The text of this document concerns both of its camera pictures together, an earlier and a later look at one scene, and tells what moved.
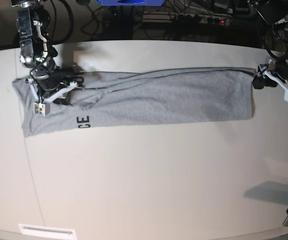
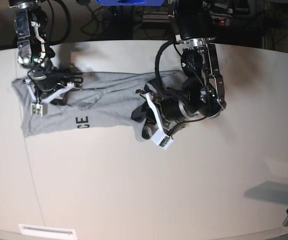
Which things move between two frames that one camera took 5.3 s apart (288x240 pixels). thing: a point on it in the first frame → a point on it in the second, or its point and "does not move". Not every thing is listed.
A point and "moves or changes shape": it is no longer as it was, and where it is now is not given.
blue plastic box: [132, 2] does not move
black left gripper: [46, 79] does not move
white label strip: [46, 231] does not move
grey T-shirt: [141, 96] moves or changes shape
